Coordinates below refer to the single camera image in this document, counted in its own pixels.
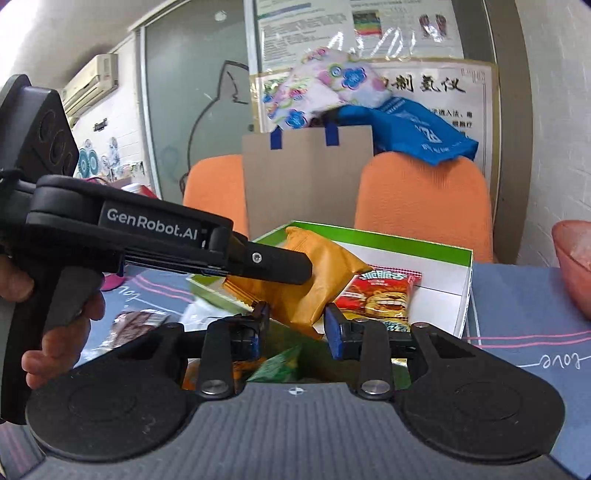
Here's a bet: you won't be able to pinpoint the green cardboard box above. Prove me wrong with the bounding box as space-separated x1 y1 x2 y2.
187 220 475 384

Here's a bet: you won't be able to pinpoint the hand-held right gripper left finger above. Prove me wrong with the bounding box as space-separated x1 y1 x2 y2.
110 302 271 400

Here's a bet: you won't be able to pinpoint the clear packet with brown label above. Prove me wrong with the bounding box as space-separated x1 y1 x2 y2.
110 310 170 348

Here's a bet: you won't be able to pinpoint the calligraphy wall poster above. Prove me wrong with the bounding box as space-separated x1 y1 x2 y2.
249 58 500 185

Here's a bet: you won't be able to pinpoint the red cardboard box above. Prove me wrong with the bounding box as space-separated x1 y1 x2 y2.
119 183 160 200

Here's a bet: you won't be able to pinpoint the orange chair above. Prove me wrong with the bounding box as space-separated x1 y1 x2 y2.
182 154 250 241
353 152 495 264

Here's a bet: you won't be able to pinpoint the red snack packet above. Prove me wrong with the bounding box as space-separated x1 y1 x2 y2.
333 270 423 334

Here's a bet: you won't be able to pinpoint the laminated wall poster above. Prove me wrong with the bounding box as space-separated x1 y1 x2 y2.
254 0 465 75

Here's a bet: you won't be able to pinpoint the blue plastic bag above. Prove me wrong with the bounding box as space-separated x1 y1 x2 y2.
339 97 479 167

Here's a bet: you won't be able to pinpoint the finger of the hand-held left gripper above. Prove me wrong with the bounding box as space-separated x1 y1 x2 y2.
226 231 314 286

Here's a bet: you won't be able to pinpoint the floral cloth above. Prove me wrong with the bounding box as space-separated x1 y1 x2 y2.
261 46 393 133

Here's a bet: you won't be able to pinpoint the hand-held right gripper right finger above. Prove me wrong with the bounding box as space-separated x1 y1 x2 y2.
324 302 481 400

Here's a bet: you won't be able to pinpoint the green snack packet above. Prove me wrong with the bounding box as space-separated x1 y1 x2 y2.
247 345 304 383

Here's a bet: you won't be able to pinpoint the frosted glass partition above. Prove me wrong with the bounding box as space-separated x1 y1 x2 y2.
139 0 256 200

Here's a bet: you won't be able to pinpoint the blue wall plate decorations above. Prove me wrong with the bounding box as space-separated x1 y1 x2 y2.
76 136 122 179

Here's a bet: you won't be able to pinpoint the pink bowl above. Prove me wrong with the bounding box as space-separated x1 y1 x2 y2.
551 220 591 322

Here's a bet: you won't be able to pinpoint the blue striped tablecloth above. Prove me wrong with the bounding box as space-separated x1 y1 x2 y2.
74 263 591 477

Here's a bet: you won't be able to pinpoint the brown paper bag blue handles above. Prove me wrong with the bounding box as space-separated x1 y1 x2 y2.
241 124 374 241

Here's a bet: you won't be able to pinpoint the white air conditioner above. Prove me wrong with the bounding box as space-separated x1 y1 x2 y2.
60 53 120 119

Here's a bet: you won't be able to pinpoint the orange snack packet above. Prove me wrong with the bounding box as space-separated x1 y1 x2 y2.
222 226 374 340

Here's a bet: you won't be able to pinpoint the person's left hand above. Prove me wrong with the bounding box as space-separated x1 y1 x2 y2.
0 253 107 391

